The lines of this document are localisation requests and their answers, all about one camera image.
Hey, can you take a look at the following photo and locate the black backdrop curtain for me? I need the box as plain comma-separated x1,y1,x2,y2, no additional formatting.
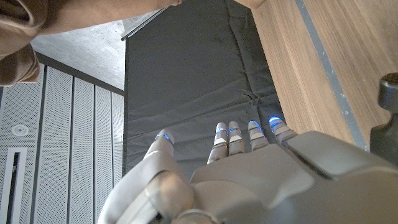
123,0,287,178

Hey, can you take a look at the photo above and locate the steel meat mallet head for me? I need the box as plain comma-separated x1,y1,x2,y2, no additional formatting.
369,72,398,166

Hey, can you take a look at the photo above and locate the round white ceiling sensor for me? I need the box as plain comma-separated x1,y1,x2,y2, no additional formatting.
11,124,29,137

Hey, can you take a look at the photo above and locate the white ceiling vent frame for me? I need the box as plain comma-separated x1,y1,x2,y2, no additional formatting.
0,147,28,224

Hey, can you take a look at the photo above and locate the brown jacket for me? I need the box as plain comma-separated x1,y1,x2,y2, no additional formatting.
0,0,267,87

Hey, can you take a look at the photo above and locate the grey tape strip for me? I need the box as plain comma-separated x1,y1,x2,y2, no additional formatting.
294,0,369,152

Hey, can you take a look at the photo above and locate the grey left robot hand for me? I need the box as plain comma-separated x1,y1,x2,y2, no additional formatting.
98,116,398,224

